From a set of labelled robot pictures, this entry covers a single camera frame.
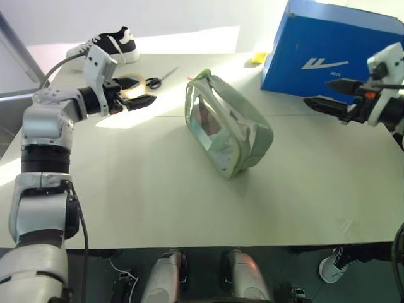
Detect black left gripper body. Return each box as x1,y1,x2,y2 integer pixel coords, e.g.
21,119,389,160
102,80,132,116

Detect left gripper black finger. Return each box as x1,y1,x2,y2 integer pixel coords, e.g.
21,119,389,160
121,94,157,112
112,77,141,93

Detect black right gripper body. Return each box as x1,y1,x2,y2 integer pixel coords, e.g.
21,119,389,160
345,80,384,126

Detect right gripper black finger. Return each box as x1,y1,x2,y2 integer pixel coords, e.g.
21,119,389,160
324,78,364,95
302,96,350,122

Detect green transparent toiletry bag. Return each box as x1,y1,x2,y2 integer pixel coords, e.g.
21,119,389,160
184,68,275,181

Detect clear tape roll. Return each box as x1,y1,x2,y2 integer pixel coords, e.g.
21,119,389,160
117,73,148,99

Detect black and white sneaker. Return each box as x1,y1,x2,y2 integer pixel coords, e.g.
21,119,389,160
65,25,140,72

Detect blue shoe box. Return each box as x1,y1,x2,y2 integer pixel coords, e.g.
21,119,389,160
260,0,404,105

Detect yellow sticky note pad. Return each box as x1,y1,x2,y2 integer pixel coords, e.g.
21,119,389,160
244,52,269,68

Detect dark trouser leg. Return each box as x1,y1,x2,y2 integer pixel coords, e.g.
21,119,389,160
342,242,395,263

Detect white sneaker on foot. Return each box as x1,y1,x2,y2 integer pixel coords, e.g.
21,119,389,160
318,247,358,285

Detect silver rounded leg shell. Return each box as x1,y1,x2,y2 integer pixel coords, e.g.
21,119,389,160
220,249,273,303
140,249,189,303

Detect black handled scissors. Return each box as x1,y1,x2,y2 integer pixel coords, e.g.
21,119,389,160
145,66,179,91

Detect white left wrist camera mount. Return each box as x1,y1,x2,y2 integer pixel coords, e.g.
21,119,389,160
83,44,119,116

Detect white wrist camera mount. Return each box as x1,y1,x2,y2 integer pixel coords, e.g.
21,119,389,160
83,44,119,116
365,42,404,128

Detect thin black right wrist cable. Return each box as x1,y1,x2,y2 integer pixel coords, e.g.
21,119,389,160
371,81,404,90

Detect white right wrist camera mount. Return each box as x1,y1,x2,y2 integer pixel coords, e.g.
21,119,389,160
365,42,404,128

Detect grey left wrist cable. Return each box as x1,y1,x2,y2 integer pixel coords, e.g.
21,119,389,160
40,50,91,91

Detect grey metal frame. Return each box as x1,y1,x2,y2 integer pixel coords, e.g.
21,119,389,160
0,11,50,105

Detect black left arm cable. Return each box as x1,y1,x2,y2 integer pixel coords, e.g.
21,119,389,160
68,181,91,303

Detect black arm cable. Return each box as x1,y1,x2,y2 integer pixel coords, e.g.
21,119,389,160
68,181,91,303
390,221,404,282

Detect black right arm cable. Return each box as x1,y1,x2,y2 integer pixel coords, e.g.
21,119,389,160
390,221,404,282

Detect white cord on floor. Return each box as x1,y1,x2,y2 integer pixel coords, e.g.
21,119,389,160
109,257,140,303

